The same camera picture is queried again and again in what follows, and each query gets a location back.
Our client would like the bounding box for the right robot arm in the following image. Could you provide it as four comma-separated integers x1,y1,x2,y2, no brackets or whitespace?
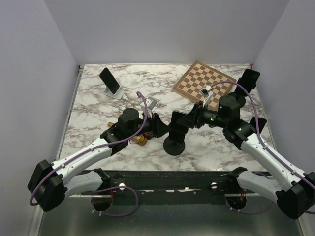
177,95,315,219

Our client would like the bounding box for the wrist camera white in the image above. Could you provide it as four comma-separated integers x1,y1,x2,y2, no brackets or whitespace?
141,97,157,119
199,85,214,107

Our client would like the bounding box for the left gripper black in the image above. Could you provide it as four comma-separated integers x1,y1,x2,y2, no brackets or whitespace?
127,110,172,139

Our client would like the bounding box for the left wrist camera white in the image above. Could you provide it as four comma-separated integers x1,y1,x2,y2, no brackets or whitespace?
141,97,157,119

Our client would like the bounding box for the black folding phone stand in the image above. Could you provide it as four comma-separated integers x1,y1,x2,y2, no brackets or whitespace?
250,117,267,134

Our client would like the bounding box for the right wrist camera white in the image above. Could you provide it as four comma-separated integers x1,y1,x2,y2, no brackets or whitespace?
199,85,214,107

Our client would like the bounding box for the black round-base phone stand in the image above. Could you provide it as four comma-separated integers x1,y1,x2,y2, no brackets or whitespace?
163,125,188,156

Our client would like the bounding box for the black back round-base stand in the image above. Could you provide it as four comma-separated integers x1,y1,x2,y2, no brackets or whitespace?
228,86,247,108

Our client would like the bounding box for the black phone on silver stand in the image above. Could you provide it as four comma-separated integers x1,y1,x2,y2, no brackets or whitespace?
99,67,120,93

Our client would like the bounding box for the black front table rail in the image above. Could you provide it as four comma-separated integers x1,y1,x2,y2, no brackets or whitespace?
70,169,276,205

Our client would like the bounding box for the teal smartphone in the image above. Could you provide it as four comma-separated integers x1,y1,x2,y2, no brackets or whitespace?
168,111,189,144

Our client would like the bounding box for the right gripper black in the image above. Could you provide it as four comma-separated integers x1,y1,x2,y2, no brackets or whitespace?
177,101,228,128

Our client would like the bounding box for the silver phone stand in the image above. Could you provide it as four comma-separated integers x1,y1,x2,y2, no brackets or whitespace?
104,87,125,100

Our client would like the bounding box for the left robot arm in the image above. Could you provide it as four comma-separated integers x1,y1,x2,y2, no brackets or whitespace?
28,108,168,211

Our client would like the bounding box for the black phone on back stand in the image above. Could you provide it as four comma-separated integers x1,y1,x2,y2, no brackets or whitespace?
237,69,260,93

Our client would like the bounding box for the wooden chessboard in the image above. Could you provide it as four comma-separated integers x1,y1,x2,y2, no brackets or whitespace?
173,61,237,111

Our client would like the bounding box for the black red knob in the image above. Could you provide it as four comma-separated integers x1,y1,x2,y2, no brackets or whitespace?
143,132,154,140

